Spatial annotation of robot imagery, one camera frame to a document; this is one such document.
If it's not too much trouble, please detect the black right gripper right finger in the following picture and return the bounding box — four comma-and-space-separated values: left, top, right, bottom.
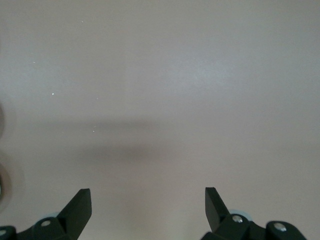
201, 186, 308, 240

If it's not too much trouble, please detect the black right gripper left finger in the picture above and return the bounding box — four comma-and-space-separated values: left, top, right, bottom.
0, 188, 92, 240

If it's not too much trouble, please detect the beige round plate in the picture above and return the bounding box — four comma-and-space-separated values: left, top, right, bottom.
0, 161, 15, 210

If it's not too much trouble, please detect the brown table cover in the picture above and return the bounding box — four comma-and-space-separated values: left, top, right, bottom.
0, 0, 320, 240

